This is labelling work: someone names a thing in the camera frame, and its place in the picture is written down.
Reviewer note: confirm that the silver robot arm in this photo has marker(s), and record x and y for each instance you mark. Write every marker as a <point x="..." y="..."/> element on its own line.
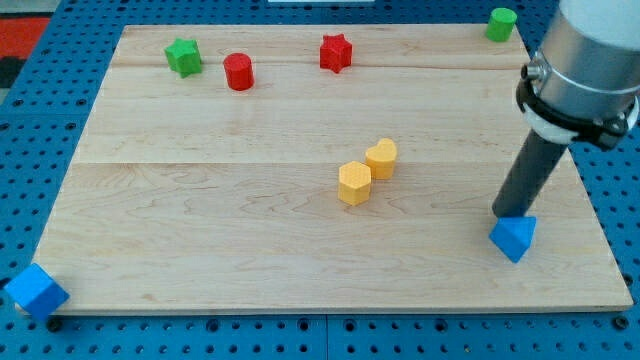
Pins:
<point x="582" y="84"/>

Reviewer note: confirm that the blue triangular block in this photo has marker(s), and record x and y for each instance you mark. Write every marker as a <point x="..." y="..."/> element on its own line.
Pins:
<point x="513" y="236"/>

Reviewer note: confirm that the red cylinder block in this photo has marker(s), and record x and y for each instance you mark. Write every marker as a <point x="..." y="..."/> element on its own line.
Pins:
<point x="239" y="71"/>

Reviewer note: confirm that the yellow heart block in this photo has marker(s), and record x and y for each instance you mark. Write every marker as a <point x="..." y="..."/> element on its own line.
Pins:
<point x="381" y="159"/>

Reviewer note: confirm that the wooden board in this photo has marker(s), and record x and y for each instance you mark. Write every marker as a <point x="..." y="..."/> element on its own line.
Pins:
<point x="184" y="196"/>

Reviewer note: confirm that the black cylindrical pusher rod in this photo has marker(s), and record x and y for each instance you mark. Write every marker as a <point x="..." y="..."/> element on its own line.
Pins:
<point x="531" y="169"/>

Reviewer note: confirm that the blue cube block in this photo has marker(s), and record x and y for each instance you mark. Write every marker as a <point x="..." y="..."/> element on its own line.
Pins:
<point x="36" y="292"/>

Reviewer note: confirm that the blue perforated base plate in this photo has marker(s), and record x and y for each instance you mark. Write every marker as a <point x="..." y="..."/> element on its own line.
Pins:
<point x="53" y="57"/>

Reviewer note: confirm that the red star block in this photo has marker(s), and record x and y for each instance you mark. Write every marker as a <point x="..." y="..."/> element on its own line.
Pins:
<point x="335" y="53"/>

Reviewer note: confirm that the green star block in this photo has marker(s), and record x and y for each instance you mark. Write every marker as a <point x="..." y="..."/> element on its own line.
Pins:
<point x="183" y="57"/>

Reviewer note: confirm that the green cylinder block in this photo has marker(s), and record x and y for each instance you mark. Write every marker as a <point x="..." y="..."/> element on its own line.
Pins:
<point x="500" y="24"/>

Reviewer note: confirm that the yellow hexagon block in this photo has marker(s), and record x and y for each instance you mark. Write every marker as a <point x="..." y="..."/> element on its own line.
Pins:
<point x="354" y="183"/>

